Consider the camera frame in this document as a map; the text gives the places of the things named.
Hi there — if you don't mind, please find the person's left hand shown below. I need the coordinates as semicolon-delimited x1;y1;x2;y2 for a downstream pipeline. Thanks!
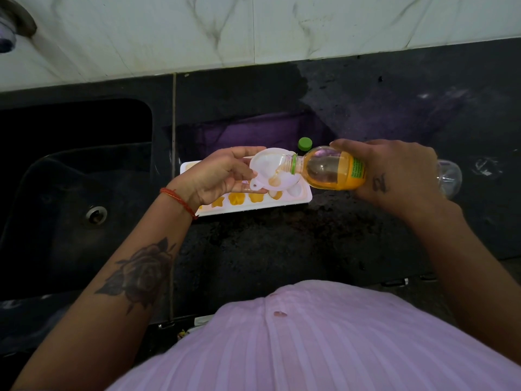
167;146;269;217

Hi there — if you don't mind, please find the person's right hand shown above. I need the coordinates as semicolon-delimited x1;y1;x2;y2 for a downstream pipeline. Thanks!
329;138;463;224

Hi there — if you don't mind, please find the white plastic funnel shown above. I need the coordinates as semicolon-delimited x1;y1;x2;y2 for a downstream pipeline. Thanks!
248;147;303;192

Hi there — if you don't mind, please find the orange juice bottle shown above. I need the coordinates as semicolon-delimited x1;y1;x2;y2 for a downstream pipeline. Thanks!
290;145;463;200

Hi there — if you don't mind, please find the white ice tray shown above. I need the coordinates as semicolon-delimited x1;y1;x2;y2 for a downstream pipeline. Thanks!
180;157;314;218

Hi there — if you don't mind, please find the person's right forearm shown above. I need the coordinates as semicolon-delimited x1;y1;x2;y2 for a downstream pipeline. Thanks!
406;203;521;365

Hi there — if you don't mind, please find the person's left forearm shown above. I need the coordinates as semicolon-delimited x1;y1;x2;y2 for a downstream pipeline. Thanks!
12;191;196;391

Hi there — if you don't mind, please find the metal sink drain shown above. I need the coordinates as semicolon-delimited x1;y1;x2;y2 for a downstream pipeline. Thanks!
84;205;109;228

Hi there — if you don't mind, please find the black sink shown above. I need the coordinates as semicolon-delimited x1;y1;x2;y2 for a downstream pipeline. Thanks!
0;98;154;300

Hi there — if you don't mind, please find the pale pink shirt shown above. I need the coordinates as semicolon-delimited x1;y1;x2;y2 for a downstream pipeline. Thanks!
104;279;521;391

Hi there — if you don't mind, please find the red thread bracelet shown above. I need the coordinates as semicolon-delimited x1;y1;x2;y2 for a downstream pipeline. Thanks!
159;187;199;221

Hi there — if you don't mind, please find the chrome wall tap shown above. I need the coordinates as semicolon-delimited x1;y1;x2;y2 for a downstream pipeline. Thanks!
0;0;38;54

